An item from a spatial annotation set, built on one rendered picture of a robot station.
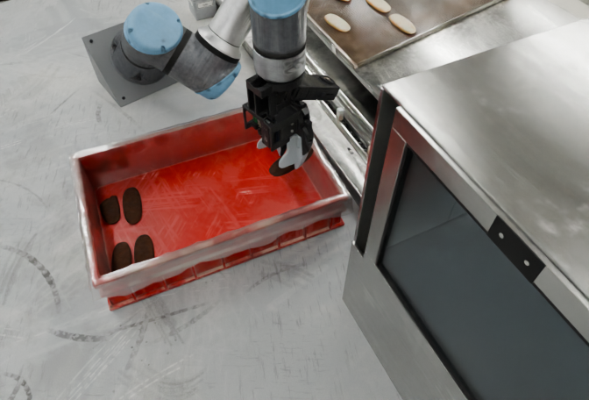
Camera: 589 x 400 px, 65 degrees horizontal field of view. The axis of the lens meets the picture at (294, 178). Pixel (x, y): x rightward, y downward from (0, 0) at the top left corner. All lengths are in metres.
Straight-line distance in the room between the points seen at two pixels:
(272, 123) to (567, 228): 0.44
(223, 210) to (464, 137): 0.63
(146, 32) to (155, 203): 0.37
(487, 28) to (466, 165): 0.94
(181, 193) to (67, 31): 0.77
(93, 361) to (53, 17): 1.15
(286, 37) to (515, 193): 0.35
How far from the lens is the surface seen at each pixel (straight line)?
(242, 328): 0.85
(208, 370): 0.83
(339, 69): 1.32
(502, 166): 0.44
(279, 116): 0.72
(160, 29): 1.10
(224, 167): 1.05
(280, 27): 0.62
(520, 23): 1.37
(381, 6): 1.40
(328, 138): 1.06
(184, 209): 1.00
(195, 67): 1.10
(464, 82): 0.52
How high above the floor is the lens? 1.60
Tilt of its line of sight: 50 degrees down
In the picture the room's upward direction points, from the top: straight up
